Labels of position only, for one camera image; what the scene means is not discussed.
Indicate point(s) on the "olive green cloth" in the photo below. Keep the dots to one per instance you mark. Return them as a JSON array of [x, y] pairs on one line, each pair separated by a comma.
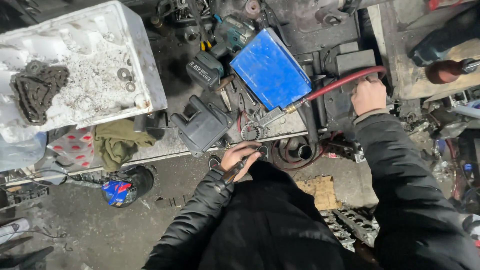
[[116, 144]]

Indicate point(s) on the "white bag with red dots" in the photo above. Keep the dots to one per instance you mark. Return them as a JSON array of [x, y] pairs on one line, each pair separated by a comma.
[[75, 146]]

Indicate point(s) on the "person's left hand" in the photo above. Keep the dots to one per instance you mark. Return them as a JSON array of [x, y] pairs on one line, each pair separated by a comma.
[[236, 159]]

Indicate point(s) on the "metal air blow gun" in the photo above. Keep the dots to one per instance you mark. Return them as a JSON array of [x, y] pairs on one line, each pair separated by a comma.
[[272, 116]]

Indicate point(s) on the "person's right fingers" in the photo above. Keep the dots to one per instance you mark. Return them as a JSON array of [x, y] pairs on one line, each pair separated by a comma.
[[371, 81]]

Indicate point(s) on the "metal cylinder head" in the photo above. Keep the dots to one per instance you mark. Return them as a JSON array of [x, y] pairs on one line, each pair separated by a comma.
[[350, 225]]

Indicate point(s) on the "metal washer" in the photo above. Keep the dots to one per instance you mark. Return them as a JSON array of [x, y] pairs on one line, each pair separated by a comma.
[[130, 87], [123, 74]]

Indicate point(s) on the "worn wooden board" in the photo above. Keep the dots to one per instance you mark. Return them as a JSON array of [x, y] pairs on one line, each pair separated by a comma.
[[412, 80]]

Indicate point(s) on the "person's black shoe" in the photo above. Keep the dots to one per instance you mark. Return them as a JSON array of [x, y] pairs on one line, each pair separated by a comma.
[[213, 161], [263, 150]]

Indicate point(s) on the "person's right hand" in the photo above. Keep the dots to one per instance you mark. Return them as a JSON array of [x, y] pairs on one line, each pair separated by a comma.
[[369, 98]]

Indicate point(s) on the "small toothed sprocket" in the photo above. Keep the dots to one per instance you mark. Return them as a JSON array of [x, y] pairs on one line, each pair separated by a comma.
[[250, 133]]

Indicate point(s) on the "dark blue power tool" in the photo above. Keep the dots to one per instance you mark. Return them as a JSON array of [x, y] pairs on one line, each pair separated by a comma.
[[446, 39]]

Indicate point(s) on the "blue cardboard box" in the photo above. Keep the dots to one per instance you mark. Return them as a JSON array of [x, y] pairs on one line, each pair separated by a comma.
[[270, 69]]

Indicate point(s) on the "heap of metal tools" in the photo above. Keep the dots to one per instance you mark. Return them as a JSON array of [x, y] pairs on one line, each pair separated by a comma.
[[180, 15]]

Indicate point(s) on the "person's black jacket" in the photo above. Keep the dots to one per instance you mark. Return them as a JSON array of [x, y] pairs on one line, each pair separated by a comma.
[[277, 225]]

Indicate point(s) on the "cardboard piece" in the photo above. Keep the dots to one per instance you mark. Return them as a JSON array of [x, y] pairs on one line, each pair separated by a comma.
[[320, 191]]

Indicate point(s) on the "person's left fingers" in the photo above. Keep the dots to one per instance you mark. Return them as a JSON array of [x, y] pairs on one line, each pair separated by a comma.
[[250, 148]]

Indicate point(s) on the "rusty round metal part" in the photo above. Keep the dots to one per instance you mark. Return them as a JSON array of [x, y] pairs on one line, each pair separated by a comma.
[[252, 7]]

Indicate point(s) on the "black bucket with rubbish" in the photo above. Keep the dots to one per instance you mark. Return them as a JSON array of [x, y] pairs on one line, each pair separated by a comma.
[[129, 185]]

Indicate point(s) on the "black ignition coil housing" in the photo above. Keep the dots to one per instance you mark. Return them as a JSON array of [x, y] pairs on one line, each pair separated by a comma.
[[202, 127]]

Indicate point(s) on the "white styrofoam tray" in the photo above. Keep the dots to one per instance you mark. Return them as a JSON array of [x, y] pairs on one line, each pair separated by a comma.
[[90, 48]]

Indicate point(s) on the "clear plastic bag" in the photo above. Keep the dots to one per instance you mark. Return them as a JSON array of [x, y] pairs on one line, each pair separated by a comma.
[[20, 152]]

